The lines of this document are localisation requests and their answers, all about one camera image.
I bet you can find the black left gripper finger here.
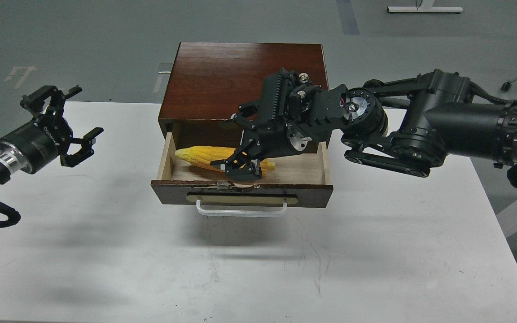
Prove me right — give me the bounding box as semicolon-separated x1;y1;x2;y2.
20;85;82;122
60;127;104;168

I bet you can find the white desk foot bar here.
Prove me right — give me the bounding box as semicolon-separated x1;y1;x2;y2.
386;0;464;14

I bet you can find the wooden drawer with white handle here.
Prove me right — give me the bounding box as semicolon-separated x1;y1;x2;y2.
150;122;333;208

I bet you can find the dark wooden cabinet box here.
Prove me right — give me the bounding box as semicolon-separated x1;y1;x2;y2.
158;42;328;148

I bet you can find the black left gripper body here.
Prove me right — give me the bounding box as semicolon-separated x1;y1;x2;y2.
0;114;73;174

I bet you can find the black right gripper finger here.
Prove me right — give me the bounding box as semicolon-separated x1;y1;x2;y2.
230;100;260;130
210;132;264;182

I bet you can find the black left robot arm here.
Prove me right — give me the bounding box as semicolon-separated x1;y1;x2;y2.
0;85;103;228

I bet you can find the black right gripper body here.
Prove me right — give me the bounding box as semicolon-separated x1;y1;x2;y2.
254;68;349;158

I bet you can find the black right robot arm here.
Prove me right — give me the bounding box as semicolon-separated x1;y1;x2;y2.
211;68;517;188

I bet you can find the yellow corn cob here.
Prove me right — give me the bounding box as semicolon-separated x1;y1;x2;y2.
175;146;276;173

